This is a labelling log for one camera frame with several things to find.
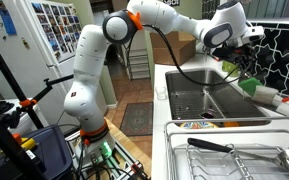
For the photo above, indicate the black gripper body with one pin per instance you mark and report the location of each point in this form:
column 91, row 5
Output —
column 238, row 53

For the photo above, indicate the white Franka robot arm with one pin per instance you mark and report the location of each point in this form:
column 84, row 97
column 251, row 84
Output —
column 94, row 73

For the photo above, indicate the tall green soap bottle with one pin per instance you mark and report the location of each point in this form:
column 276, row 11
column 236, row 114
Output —
column 230, row 68

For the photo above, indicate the stainless steel sink basin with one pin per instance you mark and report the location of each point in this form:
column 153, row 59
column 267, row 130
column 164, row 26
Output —
column 217, row 96

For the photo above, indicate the green and white dish brush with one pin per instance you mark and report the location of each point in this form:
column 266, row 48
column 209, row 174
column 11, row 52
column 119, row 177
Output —
column 257, row 89

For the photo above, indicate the large brown cardboard box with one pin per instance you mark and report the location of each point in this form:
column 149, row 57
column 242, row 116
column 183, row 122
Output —
column 174, row 48

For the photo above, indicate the metal sink bottom grid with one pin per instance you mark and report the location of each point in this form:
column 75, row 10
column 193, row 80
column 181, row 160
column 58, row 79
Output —
column 194, row 105

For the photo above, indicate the small orange object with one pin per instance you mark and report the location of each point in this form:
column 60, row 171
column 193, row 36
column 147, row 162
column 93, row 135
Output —
column 231, row 124

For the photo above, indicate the colourful patterned plate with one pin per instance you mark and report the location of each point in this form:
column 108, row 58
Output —
column 199, row 125

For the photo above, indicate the clear plastic cup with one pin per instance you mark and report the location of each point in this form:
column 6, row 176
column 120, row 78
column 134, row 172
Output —
column 161, row 93

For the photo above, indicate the white step stool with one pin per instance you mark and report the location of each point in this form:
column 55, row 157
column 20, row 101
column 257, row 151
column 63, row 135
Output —
column 139, row 65

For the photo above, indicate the patterned floor rug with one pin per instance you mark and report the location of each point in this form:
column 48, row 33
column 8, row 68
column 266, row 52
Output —
column 137, row 118

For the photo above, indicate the light wooden robot table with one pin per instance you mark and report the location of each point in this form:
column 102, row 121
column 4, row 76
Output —
column 130, row 150

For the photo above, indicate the photo collage sheet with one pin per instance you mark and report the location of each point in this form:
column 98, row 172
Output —
column 57, row 30

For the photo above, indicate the white refrigerator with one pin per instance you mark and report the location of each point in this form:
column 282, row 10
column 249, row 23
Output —
column 27, row 60

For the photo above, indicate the dark blue storage bin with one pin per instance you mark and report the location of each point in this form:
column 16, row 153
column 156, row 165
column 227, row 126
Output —
column 50, row 150

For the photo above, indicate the black tripod with orange clamp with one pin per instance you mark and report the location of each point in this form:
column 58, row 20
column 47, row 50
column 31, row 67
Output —
column 14, row 83

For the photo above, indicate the blue paper sheet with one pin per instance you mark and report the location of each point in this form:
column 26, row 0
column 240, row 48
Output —
column 6, row 18

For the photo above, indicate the white stove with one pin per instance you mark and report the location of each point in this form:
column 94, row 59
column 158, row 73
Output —
column 4, row 113

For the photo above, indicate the black camera stand pole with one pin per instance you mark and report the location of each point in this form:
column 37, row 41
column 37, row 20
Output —
column 4, row 143

